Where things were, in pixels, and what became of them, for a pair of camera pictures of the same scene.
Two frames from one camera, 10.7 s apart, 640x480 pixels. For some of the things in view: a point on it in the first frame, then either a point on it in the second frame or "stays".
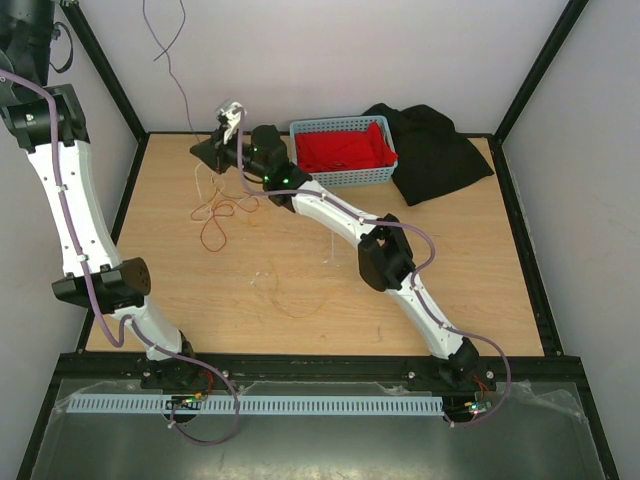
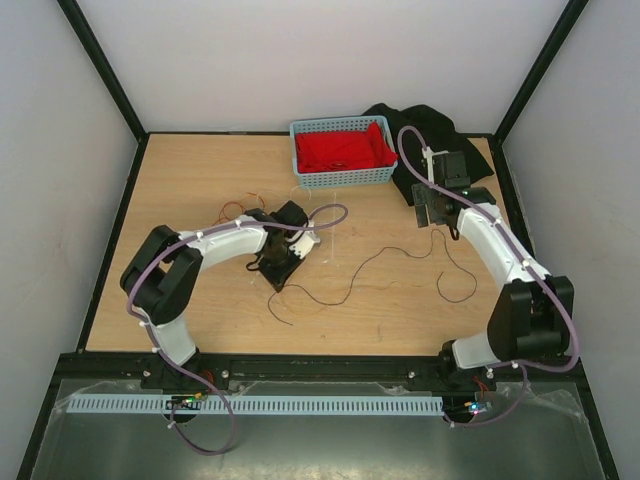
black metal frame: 553,364 stays
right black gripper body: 225,155 to 425,194
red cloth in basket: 323,151 stays
